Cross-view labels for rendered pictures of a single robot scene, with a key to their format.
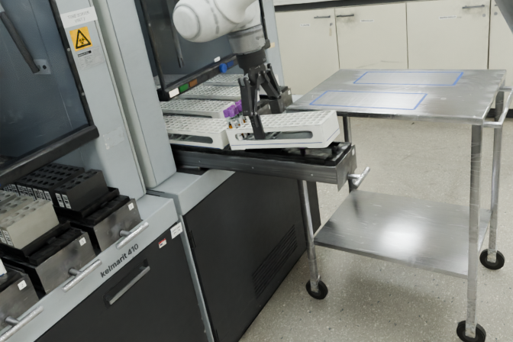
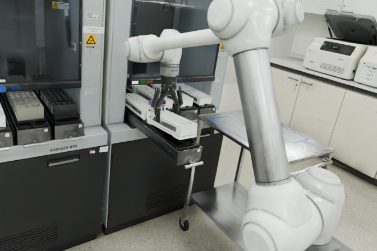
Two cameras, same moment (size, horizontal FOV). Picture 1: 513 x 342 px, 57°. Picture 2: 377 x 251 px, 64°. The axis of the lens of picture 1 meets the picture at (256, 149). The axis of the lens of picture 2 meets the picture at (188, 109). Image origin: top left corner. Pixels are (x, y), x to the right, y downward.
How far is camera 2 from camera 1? 0.55 m
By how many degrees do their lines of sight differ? 16
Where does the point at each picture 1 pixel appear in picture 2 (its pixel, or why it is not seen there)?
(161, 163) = (115, 114)
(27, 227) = (26, 112)
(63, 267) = (31, 137)
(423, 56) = (345, 127)
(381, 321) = not seen: outside the picture
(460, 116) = not seen: hidden behind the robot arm
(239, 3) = (152, 49)
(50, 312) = (16, 153)
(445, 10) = (369, 104)
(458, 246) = not seen: hidden behind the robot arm
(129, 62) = (115, 59)
